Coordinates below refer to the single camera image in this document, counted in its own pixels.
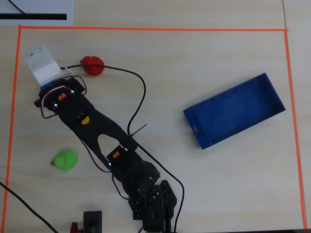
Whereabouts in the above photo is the red and white servo wire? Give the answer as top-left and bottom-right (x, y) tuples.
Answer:
(38, 75), (87, 119)

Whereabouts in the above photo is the thin black cable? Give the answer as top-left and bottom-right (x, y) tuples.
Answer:
(8, 0), (29, 16)

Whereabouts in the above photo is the long black camera cable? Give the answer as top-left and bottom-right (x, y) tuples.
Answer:
(63, 63), (185, 233)

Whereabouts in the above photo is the blue open box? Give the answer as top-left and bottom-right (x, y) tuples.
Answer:
(183, 72), (286, 150)

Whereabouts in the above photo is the black strip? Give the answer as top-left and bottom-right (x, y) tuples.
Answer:
(0, 13), (68, 20)

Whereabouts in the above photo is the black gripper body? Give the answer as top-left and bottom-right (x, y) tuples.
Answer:
(38, 75), (91, 122)

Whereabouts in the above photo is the thick black cable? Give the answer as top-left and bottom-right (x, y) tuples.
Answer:
(0, 181), (59, 233)

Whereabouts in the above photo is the black zip tie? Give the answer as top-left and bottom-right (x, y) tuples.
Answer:
(128, 123), (148, 137)

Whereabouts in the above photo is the red toy fruit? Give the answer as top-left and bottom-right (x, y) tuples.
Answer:
(80, 55), (105, 76)

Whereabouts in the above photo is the black table clamp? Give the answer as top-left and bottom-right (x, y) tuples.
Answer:
(82, 210), (103, 233)

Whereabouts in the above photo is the green toy fruit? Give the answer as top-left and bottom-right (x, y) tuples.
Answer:
(50, 150), (78, 172)

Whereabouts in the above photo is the orange tape strip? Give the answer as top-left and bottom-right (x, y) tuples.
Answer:
(0, 25), (22, 233)
(284, 29), (308, 230)
(18, 24), (289, 32)

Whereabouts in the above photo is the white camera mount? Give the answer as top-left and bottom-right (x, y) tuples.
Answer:
(23, 44), (74, 87)

